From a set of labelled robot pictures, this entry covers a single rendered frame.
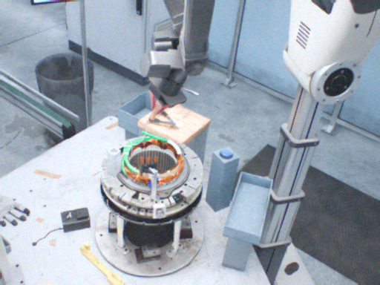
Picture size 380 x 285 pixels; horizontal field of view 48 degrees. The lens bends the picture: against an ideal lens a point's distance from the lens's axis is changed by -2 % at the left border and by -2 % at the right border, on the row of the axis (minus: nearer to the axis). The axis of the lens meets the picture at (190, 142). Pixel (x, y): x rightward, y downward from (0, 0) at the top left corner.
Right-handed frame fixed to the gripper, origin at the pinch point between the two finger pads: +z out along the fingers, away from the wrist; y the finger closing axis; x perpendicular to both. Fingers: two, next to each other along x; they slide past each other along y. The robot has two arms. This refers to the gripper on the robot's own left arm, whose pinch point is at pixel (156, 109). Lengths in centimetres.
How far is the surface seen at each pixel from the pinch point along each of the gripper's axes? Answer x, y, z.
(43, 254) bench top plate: -30, 6, 58
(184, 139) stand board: 22.3, 2.3, 24.0
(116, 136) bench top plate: 28, -29, 67
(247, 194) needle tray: 22.6, 31.6, 16.5
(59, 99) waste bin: 53, -101, 134
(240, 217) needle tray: 13.0, 36.6, 15.4
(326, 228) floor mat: 138, 66, 102
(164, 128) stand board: 21.1, -6.2, 27.5
